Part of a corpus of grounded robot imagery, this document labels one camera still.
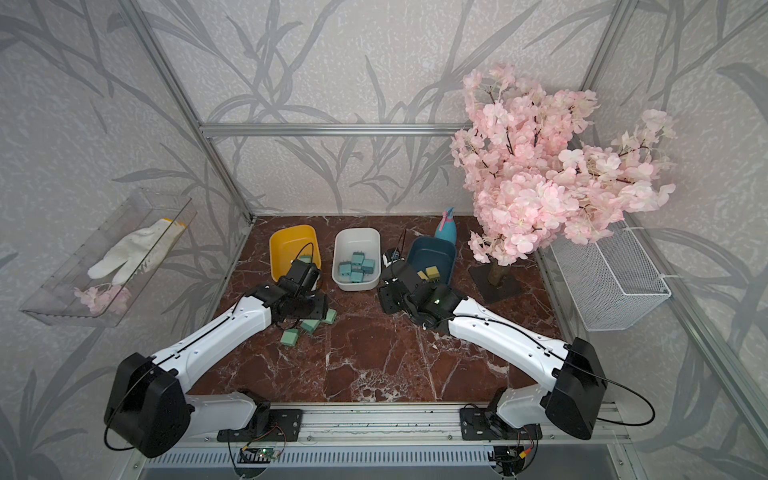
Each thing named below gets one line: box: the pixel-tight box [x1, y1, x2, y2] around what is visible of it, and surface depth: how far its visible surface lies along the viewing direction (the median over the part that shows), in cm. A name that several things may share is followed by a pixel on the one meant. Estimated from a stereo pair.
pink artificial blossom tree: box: [451, 65, 677, 287], surface depth 56 cm
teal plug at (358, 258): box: [351, 251, 365, 266], surface depth 108 cm
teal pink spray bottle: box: [434, 206, 457, 245], surface depth 105 cm
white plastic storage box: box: [332, 228, 381, 291], surface depth 110 cm
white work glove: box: [88, 218, 187, 285], surface depth 68 cm
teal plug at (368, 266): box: [362, 259, 375, 274], surface depth 106 cm
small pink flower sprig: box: [73, 285, 131, 314], surface depth 60 cm
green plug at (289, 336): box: [280, 328, 299, 346], surface depth 88 cm
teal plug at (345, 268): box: [338, 261, 352, 277], surface depth 104 cm
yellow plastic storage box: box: [269, 224, 321, 282], surface depth 111 cm
